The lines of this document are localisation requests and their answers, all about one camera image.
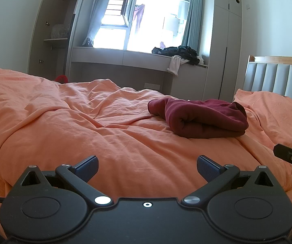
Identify dark red garment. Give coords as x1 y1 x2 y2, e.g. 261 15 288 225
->
148 98 248 139

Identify dark clothes pile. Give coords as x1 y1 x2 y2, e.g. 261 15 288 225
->
151 45 200 65

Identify orange pillow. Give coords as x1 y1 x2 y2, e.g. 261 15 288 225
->
234 89 292 150

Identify orange duvet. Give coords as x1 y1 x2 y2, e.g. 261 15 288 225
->
0 66 292 239

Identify grey padded headboard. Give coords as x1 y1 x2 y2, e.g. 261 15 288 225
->
243 55 292 99

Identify red object behind bed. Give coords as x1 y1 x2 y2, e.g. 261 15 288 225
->
54 75 69 84

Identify tall beige closet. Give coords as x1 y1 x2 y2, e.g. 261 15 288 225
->
202 0 242 102

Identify white hanging cloth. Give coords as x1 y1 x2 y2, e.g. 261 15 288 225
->
167 55 189 77

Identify beige window seat cabinet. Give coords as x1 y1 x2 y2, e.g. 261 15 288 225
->
66 47 207 100

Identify right blue-grey curtain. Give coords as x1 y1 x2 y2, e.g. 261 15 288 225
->
182 0 203 51

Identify blue-grey curtain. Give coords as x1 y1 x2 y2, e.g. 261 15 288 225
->
182 0 203 51
82 0 109 47

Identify folded items on shelf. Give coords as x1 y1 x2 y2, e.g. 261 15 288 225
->
50 24 70 39

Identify open beige wardrobe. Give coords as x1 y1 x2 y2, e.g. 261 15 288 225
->
28 0 78 81

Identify window with open sash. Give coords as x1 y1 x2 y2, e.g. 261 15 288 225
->
93 0 189 53

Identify purple garment outside window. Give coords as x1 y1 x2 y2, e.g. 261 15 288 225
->
133 4 145 33

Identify left blue-grey curtain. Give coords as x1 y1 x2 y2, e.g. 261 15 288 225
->
82 0 109 47

